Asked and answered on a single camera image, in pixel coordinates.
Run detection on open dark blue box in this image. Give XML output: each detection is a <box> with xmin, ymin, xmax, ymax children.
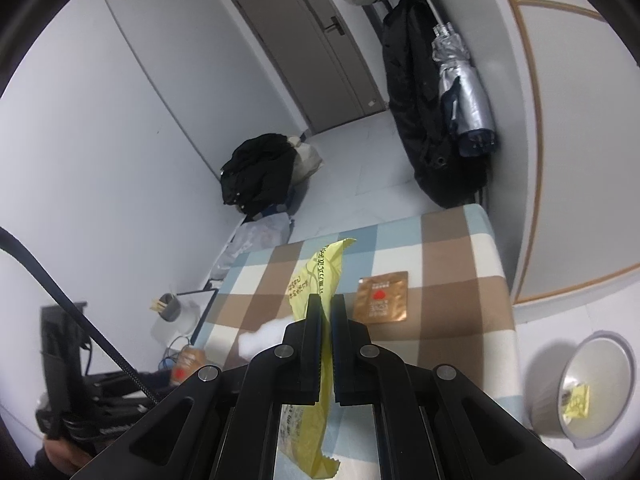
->
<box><xmin>177</xmin><ymin>288</ymin><xmax>218</xmax><ymax>344</ymax></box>

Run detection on hanging black coat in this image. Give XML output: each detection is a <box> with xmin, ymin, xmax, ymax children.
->
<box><xmin>382</xmin><ymin>0</ymin><xmax>491</xmax><ymax>208</ymax></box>

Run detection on gold heart sachet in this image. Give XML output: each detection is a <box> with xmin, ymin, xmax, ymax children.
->
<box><xmin>170</xmin><ymin>346</ymin><xmax>207</xmax><ymax>386</ymax></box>
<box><xmin>352</xmin><ymin>271</ymin><xmax>408</xmax><ymax>324</ymax></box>

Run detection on white trash bin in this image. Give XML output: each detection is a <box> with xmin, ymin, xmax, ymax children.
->
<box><xmin>529</xmin><ymin>330</ymin><xmax>637</xmax><ymax>448</ymax></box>

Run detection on tangled cables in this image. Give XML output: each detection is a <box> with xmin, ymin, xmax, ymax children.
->
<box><xmin>158</xmin><ymin>334</ymin><xmax>194</xmax><ymax>369</ymax></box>

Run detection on silver folded umbrella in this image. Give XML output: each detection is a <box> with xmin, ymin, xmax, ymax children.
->
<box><xmin>425</xmin><ymin>0</ymin><xmax>498</xmax><ymax>157</ymax></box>

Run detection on white paper roll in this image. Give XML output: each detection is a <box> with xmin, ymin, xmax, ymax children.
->
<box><xmin>151</xmin><ymin>302</ymin><xmax>201</xmax><ymax>347</ymax></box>

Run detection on black clothes pile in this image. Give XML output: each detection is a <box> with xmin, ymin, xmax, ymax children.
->
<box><xmin>220</xmin><ymin>133</ymin><xmax>297</xmax><ymax>217</ymax></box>

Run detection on large yellow snack bag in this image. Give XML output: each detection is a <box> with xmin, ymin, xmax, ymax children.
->
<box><xmin>279</xmin><ymin>237</ymin><xmax>355</xmax><ymax>479</ymax></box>

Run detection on beige bag on floor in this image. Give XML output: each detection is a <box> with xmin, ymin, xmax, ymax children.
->
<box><xmin>288</xmin><ymin>136</ymin><xmax>322</xmax><ymax>185</ymax></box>

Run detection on person's left hand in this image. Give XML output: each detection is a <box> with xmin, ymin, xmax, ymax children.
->
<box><xmin>32</xmin><ymin>437</ymin><xmax>92</xmax><ymax>479</ymax></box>

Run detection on grey door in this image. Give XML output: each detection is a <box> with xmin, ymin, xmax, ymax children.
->
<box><xmin>232</xmin><ymin>0</ymin><xmax>385</xmax><ymax>133</ymax></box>

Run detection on grey chopstick holder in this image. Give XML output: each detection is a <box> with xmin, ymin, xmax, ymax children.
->
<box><xmin>151</xmin><ymin>292</ymin><xmax>181</xmax><ymax>323</ymax></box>

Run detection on grey plastic bag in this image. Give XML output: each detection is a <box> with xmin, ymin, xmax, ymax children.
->
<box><xmin>209</xmin><ymin>212</ymin><xmax>292</xmax><ymax>281</ymax></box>

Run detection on black cable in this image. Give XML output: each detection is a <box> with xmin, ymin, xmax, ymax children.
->
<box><xmin>0</xmin><ymin>226</ymin><xmax>162</xmax><ymax>403</ymax></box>

